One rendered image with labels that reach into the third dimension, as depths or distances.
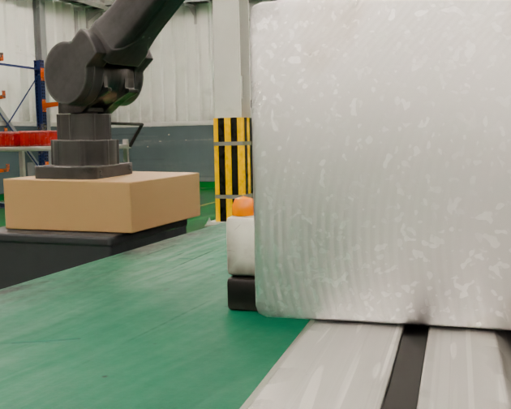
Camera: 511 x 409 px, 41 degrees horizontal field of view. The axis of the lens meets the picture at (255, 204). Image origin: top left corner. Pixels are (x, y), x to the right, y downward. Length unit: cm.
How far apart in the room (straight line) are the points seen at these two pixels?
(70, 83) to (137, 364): 58
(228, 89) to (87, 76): 617
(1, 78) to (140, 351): 1121
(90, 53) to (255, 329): 53
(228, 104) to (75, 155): 613
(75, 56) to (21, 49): 1110
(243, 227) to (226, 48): 664
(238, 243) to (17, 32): 1158
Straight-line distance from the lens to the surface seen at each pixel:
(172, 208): 90
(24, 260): 89
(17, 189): 91
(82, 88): 87
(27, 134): 467
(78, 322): 43
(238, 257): 43
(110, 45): 86
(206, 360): 35
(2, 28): 1169
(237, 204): 43
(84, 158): 90
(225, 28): 708
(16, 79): 1186
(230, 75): 701
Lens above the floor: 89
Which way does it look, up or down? 6 degrees down
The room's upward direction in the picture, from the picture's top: 1 degrees counter-clockwise
